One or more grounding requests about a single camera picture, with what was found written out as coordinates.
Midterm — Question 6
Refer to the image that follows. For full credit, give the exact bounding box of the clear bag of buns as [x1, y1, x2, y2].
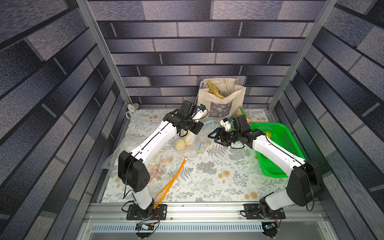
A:
[181, 120, 216, 155]

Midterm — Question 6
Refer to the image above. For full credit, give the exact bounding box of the pale pear with stem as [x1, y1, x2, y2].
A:
[174, 139, 186, 151]

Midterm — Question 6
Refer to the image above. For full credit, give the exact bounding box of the clear orange zip-top bag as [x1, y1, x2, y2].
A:
[102, 131, 177, 211]

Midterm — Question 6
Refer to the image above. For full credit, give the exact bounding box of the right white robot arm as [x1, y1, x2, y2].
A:
[208, 115, 324, 219]

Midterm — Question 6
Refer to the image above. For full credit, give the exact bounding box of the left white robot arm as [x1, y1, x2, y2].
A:
[118, 101, 209, 215]

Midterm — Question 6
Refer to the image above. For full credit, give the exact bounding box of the green chips bag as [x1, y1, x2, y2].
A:
[233, 107, 255, 125]

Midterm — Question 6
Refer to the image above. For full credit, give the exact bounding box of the beige canvas tote bag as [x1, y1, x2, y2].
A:
[197, 78, 246, 122]

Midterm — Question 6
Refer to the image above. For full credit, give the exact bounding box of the yellow snack packet in tote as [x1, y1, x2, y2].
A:
[206, 81, 225, 99]

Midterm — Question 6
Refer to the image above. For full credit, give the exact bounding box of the green plastic basket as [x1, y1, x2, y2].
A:
[251, 123, 305, 178]

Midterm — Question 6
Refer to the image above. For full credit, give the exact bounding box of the white cup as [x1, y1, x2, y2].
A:
[126, 103, 139, 120]

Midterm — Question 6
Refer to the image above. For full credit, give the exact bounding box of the right circuit board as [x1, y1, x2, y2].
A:
[262, 223, 279, 239]

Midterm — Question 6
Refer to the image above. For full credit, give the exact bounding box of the circuit board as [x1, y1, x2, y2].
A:
[135, 222, 159, 232]
[262, 223, 279, 239]

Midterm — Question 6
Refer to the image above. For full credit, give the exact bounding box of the left circuit board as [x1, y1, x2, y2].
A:
[135, 222, 159, 232]

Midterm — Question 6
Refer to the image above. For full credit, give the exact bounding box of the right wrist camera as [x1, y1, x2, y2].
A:
[220, 118, 233, 132]

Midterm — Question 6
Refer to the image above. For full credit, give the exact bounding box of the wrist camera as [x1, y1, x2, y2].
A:
[220, 118, 233, 132]
[192, 104, 209, 122]

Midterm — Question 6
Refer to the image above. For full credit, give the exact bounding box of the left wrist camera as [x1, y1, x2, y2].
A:
[192, 104, 209, 122]

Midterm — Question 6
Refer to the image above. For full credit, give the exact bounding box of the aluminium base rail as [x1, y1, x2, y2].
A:
[78, 202, 332, 240]

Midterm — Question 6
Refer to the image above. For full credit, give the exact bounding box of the left aluminium frame post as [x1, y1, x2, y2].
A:
[76, 0, 133, 104]

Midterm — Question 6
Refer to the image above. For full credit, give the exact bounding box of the aluminium frame post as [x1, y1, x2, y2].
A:
[267, 0, 337, 113]
[76, 0, 133, 104]

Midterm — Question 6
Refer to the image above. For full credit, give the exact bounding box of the right aluminium frame post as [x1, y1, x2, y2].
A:
[267, 0, 337, 113]

